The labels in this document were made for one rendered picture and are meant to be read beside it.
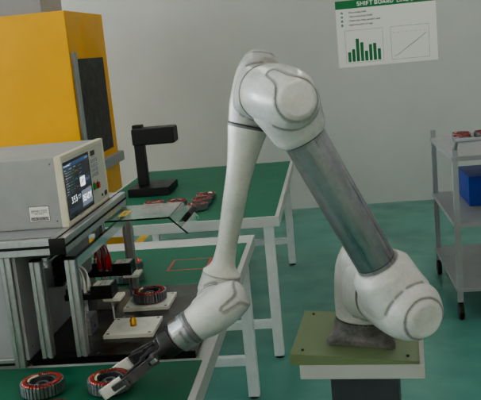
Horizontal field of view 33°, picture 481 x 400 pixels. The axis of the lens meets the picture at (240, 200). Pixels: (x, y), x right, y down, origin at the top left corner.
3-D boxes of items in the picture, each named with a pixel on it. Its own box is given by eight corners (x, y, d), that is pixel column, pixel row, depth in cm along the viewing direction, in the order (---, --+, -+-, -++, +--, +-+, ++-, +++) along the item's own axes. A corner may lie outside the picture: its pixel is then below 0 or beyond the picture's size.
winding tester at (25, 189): (109, 198, 272) (101, 137, 268) (69, 227, 229) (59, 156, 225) (-1, 205, 276) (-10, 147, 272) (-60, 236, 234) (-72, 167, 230)
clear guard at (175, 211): (199, 217, 280) (198, 201, 279) (188, 233, 256) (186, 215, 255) (109, 224, 284) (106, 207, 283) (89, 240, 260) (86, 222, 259)
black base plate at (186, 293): (224, 287, 283) (223, 281, 283) (196, 358, 221) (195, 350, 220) (95, 295, 289) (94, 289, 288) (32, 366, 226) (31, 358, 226)
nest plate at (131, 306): (177, 294, 272) (176, 291, 272) (168, 309, 258) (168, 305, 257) (134, 298, 274) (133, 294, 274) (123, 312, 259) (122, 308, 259)
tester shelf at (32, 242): (126, 204, 283) (125, 191, 282) (66, 254, 216) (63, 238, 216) (7, 212, 288) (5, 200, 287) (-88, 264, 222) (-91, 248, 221)
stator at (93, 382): (135, 378, 210) (133, 364, 210) (129, 396, 199) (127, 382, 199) (93, 381, 210) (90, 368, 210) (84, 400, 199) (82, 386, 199)
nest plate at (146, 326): (163, 319, 249) (163, 315, 248) (152, 336, 234) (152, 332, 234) (116, 321, 250) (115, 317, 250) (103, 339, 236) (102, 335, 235)
